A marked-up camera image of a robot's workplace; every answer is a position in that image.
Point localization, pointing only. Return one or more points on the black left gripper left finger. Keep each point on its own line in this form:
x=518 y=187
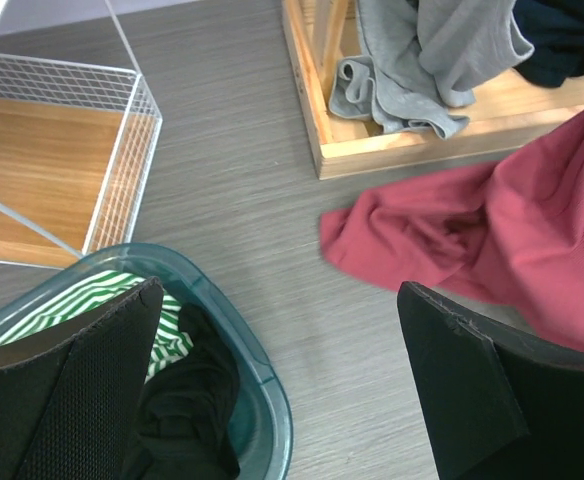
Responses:
x=68 y=394

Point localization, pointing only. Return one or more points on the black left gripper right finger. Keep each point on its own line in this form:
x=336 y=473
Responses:
x=498 y=402

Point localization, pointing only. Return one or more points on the grey tank top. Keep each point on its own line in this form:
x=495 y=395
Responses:
x=419 y=60

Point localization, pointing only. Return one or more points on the navy tank top red trim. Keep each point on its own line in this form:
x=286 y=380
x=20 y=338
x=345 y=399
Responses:
x=556 y=30

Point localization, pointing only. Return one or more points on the black garment in basin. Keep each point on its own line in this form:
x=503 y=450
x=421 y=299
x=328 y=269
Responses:
x=180 y=430

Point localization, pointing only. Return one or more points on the teal plastic laundry basin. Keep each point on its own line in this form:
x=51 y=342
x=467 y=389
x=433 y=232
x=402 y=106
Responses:
x=261 y=427

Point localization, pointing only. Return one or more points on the wooden clothes rack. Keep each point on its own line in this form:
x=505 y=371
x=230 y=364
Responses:
x=508 y=112

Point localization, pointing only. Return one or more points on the white wire wooden shelf rack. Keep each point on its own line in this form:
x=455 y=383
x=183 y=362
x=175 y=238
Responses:
x=77 y=142

